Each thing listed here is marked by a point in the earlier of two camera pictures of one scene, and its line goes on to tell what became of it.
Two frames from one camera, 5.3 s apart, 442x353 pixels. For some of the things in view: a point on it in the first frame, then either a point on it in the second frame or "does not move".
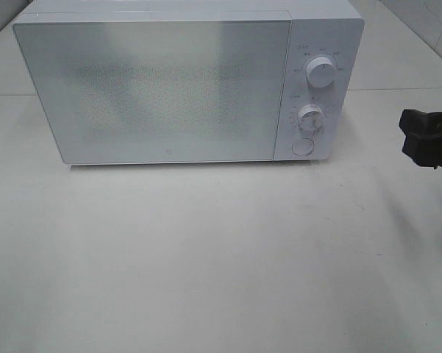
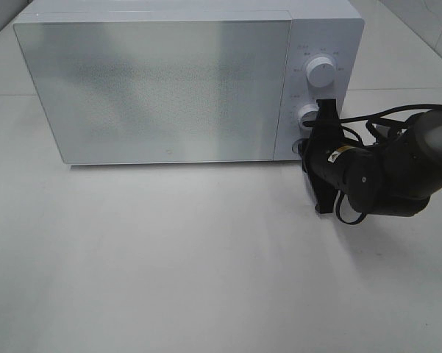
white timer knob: x=310 y=119 does not move
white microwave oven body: x=188 y=81 does not move
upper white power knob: x=321 y=71 does not move
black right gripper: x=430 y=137 to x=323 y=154
